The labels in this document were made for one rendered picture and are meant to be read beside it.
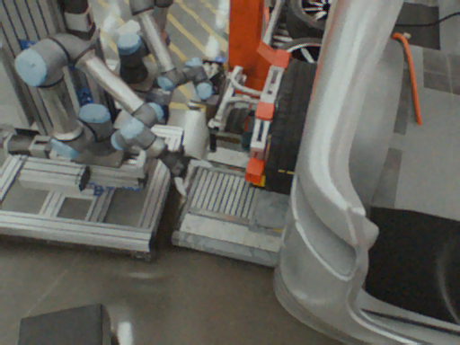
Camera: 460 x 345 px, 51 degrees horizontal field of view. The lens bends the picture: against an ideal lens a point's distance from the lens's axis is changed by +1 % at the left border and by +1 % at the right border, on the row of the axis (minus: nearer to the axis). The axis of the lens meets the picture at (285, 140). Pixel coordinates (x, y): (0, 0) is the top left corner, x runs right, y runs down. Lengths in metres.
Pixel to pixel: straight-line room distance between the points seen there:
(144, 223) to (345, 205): 1.75
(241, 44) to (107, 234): 1.27
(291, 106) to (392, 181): 0.56
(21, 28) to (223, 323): 1.73
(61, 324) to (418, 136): 1.82
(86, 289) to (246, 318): 0.88
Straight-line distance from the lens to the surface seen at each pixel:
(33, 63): 1.85
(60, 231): 2.85
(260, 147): 2.12
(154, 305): 2.81
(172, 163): 1.76
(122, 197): 2.92
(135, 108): 1.89
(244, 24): 2.63
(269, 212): 2.80
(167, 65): 2.20
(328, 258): 1.36
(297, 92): 2.09
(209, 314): 2.77
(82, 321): 2.48
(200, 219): 2.94
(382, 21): 1.53
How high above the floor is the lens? 2.60
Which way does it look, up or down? 49 degrees down
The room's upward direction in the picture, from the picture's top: 10 degrees clockwise
